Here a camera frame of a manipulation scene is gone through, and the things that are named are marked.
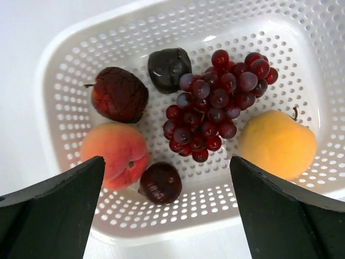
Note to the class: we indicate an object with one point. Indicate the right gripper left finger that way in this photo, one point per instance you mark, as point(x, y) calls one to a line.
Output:
point(52, 219)

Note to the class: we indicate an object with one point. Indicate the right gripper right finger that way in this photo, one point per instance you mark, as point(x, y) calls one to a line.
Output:
point(283, 220)

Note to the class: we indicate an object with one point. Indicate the yellow fake peach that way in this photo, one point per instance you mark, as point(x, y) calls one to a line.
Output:
point(276, 143)

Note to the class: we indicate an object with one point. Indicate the orange fake peach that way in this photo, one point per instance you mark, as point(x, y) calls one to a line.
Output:
point(124, 151)

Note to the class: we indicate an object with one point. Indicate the dark red fake fig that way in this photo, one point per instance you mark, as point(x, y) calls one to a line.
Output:
point(161, 183)

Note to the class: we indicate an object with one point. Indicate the purple fake grapes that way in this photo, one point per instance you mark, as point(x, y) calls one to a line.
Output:
point(204, 113)

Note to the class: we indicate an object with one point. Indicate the dark red fake apple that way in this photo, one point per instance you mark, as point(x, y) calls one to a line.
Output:
point(119, 95)

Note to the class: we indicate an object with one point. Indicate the dark purple fake plum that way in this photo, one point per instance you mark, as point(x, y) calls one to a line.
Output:
point(166, 67)

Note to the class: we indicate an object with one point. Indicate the white perforated plastic basket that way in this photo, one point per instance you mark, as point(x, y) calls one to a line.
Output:
point(303, 40)

